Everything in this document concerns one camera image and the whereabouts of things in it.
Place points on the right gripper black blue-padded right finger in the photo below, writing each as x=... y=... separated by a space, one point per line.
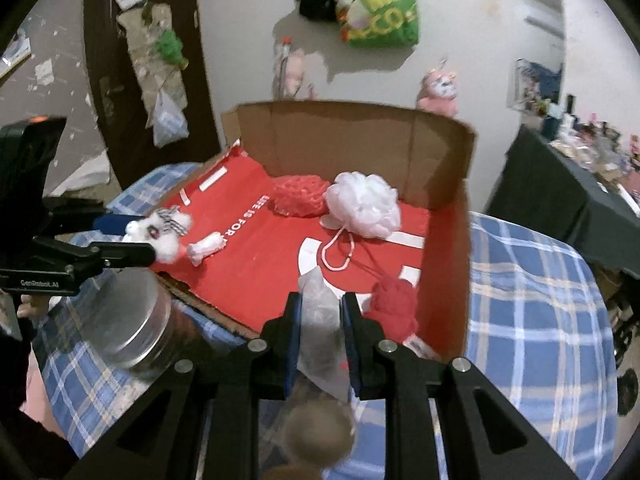
x=441 y=420

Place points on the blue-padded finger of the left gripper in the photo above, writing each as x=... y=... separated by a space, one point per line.
x=114 y=223

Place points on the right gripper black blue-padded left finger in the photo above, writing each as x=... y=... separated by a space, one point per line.
x=199 y=419

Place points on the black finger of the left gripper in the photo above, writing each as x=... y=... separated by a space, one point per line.
x=122 y=255

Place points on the white plush toy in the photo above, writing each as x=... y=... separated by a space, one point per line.
x=164 y=230

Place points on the red yarn ball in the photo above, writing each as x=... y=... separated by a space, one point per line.
x=393 y=304

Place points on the translucent white mesh pouch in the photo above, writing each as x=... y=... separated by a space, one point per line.
x=322 y=356

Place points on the red mesh bath pouf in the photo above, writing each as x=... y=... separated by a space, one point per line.
x=299 y=196

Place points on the white mesh bath pouf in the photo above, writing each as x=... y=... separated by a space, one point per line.
x=359 y=205

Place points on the person's hand holding gripper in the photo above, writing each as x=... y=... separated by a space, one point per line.
x=36 y=308

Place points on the tall silver-lid glass jar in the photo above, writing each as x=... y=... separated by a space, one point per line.
x=132 y=324

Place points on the plastic bag on door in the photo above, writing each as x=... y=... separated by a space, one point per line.
x=169 y=124

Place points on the round tan powder puff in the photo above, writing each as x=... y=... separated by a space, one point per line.
x=320 y=433

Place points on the blue plaid tablecloth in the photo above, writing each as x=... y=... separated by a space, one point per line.
x=538 y=329

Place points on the dark wooden door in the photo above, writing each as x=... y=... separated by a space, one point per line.
x=126 y=73

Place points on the green plush on door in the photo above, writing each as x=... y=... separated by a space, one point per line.
x=169 y=47

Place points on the calendar photo on wallpaper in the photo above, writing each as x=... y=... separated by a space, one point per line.
x=17 y=52

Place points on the red-lined cardboard box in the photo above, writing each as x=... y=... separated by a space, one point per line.
x=425 y=156

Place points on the pale pink plush toy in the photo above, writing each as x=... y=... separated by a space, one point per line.
x=289 y=70

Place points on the dark green side table cloth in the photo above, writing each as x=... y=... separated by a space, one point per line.
x=545 y=191

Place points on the cosmetics clutter on table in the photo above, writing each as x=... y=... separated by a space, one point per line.
x=594 y=147

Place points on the green tote bag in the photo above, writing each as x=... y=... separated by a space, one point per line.
x=379 y=23

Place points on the pink plush on wall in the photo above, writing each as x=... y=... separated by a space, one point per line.
x=438 y=94

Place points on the wall mirror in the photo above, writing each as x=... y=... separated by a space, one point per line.
x=539 y=54

